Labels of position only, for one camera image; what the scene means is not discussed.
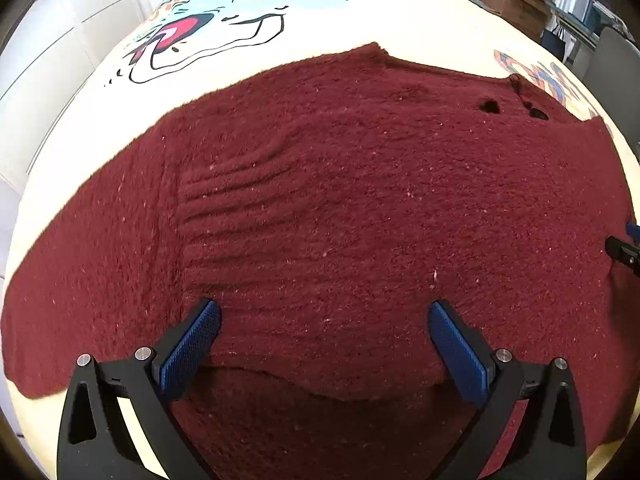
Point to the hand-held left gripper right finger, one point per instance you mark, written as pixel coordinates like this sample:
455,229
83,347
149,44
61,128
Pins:
457,350

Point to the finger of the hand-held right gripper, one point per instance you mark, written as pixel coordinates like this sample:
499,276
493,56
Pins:
625,252

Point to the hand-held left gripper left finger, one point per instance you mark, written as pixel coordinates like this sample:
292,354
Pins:
192,347

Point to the maroon knitted sweater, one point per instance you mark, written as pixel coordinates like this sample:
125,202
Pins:
350,210

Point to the grey chair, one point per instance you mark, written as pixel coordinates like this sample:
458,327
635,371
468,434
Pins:
615,60

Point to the dark blue bag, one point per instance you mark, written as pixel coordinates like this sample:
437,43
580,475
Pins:
552,42

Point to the yellow printed bedspread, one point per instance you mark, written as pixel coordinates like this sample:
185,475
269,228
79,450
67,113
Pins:
300,35

